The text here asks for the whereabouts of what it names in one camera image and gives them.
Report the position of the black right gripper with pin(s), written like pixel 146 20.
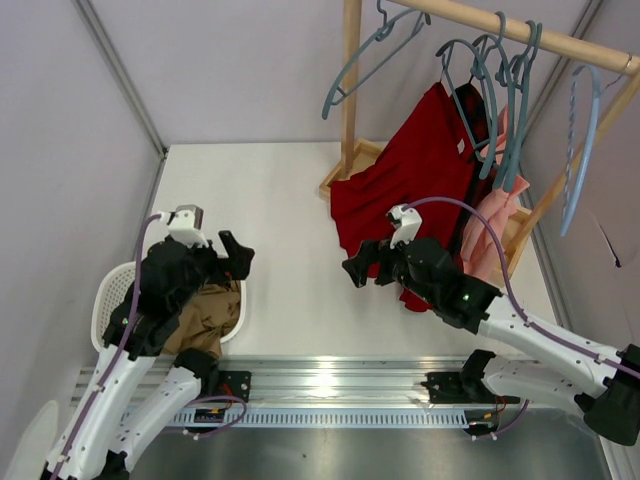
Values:
pixel 384 267

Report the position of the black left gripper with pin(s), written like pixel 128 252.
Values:
pixel 215 264

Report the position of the red skirt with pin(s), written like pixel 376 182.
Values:
pixel 424 158

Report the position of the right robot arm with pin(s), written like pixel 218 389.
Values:
pixel 481 309

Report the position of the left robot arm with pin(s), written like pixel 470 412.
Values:
pixel 104 441

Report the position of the grey-blue hanger with plaid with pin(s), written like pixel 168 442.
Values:
pixel 486 44

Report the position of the grey-blue hanger with pink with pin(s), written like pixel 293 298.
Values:
pixel 514 74

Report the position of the light blue hanger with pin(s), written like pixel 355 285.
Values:
pixel 578 158

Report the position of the tan garment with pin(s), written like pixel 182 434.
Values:
pixel 209 316

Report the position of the wooden clothes rack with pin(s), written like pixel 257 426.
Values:
pixel 359 154

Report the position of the white perforated laundry basket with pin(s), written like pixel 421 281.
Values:
pixel 113 289

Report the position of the red navy plaid garment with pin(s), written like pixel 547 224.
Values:
pixel 473 108

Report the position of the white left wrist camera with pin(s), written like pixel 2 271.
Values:
pixel 184 225

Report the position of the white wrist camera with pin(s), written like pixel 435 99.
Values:
pixel 184 225
pixel 406 221

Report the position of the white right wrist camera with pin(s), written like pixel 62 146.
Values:
pixel 406 221

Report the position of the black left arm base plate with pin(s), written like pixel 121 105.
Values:
pixel 228 383

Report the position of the aluminium mounting rail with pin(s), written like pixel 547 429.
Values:
pixel 341 382

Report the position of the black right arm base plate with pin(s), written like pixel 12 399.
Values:
pixel 445 387

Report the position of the white slotted cable duct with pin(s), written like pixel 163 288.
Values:
pixel 326 418

